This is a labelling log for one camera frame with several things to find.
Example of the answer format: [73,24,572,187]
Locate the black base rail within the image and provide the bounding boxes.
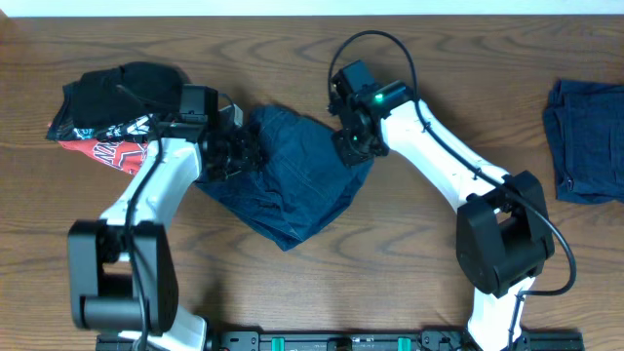
[95,330,586,351]

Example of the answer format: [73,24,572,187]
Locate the dark blue shorts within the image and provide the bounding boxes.
[196,105,373,251]

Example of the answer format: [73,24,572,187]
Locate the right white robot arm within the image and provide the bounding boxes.
[329,78,555,350]

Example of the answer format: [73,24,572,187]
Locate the red printed shirt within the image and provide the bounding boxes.
[46,115,149,175]

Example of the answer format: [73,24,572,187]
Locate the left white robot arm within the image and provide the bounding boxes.
[67,123,262,350]

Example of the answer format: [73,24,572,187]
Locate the folded navy garment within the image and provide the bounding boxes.
[543,80,623,205]

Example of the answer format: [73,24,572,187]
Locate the folded black garment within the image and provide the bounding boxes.
[46,61,189,142]

